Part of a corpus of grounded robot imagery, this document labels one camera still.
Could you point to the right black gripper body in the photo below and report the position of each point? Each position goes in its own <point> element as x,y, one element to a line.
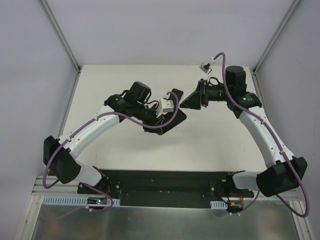
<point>204,93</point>

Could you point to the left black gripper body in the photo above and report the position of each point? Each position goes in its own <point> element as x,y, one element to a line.
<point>155,122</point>

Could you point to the phone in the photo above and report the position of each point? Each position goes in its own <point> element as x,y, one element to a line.
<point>179,117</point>

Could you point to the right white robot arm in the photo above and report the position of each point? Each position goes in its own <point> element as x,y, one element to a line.
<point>283,169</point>

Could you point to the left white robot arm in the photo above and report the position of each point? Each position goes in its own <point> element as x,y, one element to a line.
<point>60,154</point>

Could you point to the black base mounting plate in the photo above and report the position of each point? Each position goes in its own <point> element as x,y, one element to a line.
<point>170,189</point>

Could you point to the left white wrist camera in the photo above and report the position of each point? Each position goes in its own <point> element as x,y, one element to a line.
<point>165,105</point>

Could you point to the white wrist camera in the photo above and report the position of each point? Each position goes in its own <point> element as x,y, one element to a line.
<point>206,66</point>
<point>165,105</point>

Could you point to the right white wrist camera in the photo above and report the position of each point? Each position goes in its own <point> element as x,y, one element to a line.
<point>206,66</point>

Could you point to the right white cable duct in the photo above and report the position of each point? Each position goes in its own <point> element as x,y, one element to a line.
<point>218,205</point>

